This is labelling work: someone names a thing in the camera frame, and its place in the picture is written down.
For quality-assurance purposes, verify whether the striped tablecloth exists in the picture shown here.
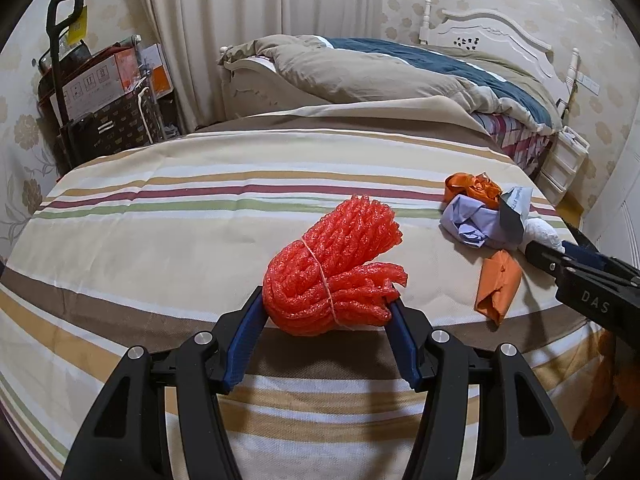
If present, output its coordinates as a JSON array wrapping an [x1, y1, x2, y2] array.
[[0, 95, 616, 480]]

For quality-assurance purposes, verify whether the blurred orange cloth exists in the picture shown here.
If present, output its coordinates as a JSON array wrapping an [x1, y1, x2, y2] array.
[[575, 330, 633, 441]]

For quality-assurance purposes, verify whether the cart with boxes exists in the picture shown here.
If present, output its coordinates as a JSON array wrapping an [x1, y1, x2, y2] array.
[[37, 34, 168, 146]]

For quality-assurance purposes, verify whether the white drawer unit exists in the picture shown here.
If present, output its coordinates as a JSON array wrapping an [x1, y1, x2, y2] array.
[[537, 127, 591, 206]]

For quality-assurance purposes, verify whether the grey mailer bag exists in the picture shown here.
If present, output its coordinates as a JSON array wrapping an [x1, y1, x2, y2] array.
[[497, 186, 533, 251]]

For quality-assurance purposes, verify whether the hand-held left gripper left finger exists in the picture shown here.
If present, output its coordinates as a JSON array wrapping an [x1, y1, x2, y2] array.
[[62, 285, 266, 480]]

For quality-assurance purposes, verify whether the bed with grey-blue duvet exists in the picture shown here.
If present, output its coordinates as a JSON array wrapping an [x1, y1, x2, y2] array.
[[220, 0, 581, 126]]

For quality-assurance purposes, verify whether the white bag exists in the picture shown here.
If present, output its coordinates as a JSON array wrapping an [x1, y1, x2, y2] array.
[[520, 217, 563, 253]]

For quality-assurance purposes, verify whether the white and orange cardboard box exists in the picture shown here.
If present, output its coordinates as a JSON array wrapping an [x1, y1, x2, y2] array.
[[47, 52, 141, 121]]

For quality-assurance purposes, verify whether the bed with plaid sheet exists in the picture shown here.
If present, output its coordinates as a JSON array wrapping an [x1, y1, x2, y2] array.
[[217, 34, 563, 136]]

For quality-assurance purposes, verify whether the cream curtain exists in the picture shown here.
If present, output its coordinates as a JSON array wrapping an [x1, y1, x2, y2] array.
[[132, 0, 386, 133]]

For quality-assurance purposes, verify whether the red foam net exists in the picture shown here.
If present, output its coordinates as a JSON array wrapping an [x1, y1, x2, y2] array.
[[262, 193, 408, 337]]

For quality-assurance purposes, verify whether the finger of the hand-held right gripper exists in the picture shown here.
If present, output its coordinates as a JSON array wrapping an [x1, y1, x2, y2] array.
[[562, 241, 640, 286], [522, 241, 581, 286]]

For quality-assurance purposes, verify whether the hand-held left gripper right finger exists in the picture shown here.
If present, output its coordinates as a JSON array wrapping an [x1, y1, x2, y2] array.
[[387, 299, 586, 480]]

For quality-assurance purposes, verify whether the yellow tag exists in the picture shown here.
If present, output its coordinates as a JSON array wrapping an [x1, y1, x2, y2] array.
[[67, 5, 88, 43]]

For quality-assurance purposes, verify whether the brown patterned suitcase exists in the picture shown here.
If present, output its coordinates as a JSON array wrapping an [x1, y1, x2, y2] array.
[[55, 92, 161, 163]]

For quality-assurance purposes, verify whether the black hand trolley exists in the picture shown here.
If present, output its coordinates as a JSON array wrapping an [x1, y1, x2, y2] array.
[[47, 0, 86, 166]]

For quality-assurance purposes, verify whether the lilac crumpled bag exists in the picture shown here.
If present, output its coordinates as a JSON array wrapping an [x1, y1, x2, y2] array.
[[440, 195, 506, 250]]

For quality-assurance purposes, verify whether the white panelled door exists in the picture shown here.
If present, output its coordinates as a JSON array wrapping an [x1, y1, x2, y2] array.
[[582, 100, 640, 261]]

